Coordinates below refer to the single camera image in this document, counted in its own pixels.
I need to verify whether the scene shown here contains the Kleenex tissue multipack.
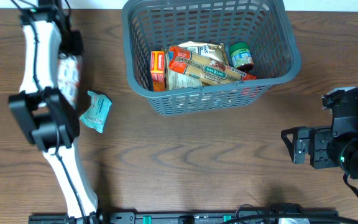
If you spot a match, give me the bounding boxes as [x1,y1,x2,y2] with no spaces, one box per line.
[58,55,83,109]

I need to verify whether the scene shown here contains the green wet wipes packet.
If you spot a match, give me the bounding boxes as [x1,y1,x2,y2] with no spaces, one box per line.
[80,91,112,133]

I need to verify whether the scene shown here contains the grey plastic basket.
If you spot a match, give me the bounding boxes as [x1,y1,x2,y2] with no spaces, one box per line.
[121,0,301,115]

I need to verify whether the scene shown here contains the orange Redoxon box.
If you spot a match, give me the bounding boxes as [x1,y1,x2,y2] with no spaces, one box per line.
[150,51,165,92]

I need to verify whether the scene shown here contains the green lid jar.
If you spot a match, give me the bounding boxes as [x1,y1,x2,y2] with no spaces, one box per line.
[229,42,254,72]

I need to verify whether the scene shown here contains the brown gold snack bag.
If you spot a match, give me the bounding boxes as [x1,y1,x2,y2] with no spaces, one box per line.
[168,41,233,85]

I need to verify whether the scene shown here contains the San Remo spaghetti packet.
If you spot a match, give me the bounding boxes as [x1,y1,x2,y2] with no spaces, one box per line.
[169,46,257,85]

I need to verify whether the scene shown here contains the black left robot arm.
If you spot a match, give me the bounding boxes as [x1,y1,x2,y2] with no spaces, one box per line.
[8,1,106,223]

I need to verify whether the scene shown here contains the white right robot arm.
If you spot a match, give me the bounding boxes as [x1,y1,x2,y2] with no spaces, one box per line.
[281,86,358,198]

